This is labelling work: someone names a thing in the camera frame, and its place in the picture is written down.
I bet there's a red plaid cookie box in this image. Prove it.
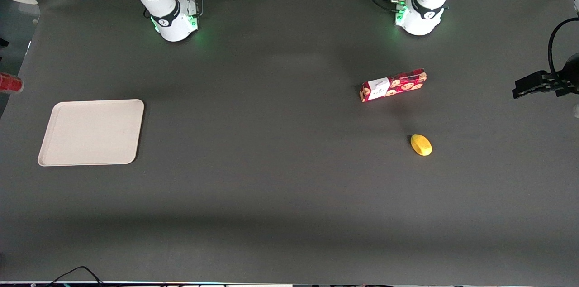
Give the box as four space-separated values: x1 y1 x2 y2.
359 68 428 103

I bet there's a black looped cable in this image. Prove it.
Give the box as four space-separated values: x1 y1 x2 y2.
548 17 579 80

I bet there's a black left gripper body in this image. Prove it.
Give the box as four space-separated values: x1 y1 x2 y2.
548 53 579 97

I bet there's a beige plastic tray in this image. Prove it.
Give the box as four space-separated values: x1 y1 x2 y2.
38 99 145 167

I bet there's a yellow lemon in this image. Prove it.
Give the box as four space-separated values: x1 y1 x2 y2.
410 134 433 157

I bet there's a red coke bottle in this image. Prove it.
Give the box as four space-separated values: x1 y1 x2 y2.
0 72 24 94

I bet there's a dark grey table mat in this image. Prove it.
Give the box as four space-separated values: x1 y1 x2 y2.
0 0 579 286

